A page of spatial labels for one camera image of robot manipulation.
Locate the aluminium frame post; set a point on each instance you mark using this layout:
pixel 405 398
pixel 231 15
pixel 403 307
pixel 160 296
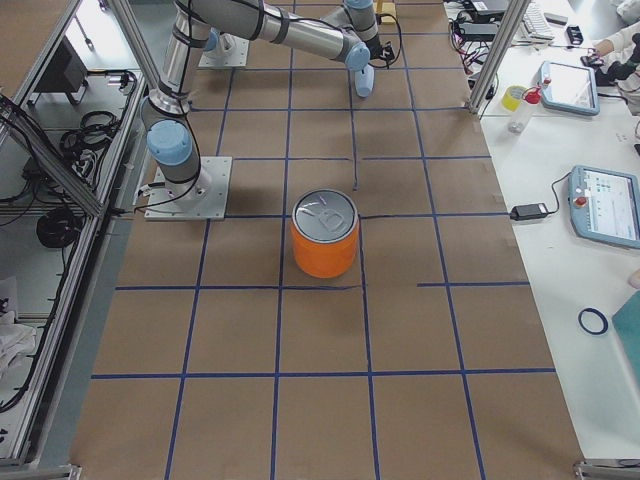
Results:
pixel 506 31

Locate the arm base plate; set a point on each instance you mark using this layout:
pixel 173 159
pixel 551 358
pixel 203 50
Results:
pixel 224 51
pixel 207 199

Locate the teach pendant far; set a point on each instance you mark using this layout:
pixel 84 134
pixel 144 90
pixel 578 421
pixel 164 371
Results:
pixel 569 88

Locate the white plastic cup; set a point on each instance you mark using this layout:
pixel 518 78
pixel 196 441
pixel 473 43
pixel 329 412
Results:
pixel 364 81

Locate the aluminium side frame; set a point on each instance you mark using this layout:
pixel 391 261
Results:
pixel 73 74

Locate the person's hand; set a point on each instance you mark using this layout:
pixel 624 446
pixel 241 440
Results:
pixel 605 49

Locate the teach pendant near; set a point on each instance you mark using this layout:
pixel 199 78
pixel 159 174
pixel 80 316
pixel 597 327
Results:
pixel 604 206

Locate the clear bottle red cap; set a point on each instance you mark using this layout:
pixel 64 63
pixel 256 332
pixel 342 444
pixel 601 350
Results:
pixel 530 100

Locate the teach pendant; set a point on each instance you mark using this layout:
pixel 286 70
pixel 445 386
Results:
pixel 604 206
pixel 569 88

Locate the yellow tape roll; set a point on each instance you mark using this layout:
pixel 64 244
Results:
pixel 512 97

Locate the white keyboard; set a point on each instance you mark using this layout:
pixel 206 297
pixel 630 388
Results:
pixel 534 24

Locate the orange can with silver lid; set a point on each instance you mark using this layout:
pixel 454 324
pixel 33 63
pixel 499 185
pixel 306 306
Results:
pixel 325 227

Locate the teal board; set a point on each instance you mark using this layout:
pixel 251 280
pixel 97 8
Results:
pixel 626 323

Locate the black power brick on table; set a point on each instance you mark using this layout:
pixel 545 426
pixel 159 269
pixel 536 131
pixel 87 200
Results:
pixel 526 212

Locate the wooden cup stand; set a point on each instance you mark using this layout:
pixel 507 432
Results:
pixel 385 11

